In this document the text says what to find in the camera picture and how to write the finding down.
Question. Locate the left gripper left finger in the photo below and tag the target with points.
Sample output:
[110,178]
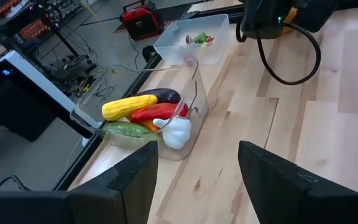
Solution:
[120,199]

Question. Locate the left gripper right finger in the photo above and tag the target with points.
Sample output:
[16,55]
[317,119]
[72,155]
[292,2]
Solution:
[284,199]

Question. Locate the small red chili pepper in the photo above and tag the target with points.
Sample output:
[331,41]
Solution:
[210,39]

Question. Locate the dark green small chili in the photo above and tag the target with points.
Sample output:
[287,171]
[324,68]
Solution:
[200,38]

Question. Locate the green cucumber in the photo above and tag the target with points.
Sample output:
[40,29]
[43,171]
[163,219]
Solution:
[123,129]

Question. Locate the small brown mushroom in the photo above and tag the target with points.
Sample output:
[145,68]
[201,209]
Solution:
[189,39]

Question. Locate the orange carrot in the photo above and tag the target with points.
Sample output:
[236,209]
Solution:
[150,124]

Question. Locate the white garlic bulb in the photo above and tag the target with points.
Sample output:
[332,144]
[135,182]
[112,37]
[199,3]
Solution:
[177,133]

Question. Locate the yellow corn cob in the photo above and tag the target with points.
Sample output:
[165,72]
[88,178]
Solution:
[126,107]

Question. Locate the long red pepper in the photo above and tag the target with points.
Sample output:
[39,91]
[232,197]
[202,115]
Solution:
[157,112]

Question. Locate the purple eggplant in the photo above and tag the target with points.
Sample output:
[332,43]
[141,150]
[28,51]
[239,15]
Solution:
[166,95]

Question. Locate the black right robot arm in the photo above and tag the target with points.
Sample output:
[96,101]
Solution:
[315,15]

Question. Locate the translucent low plastic container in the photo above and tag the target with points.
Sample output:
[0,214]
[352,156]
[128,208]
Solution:
[179,49]

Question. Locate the clear plastic tall bin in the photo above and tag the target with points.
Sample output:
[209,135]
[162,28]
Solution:
[197,102]

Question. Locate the black white pole stand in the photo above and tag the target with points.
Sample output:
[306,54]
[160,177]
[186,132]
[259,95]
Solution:
[42,82]

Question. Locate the orange parts bin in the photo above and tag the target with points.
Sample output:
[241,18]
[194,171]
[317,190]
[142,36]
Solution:
[8,7]
[33,29]

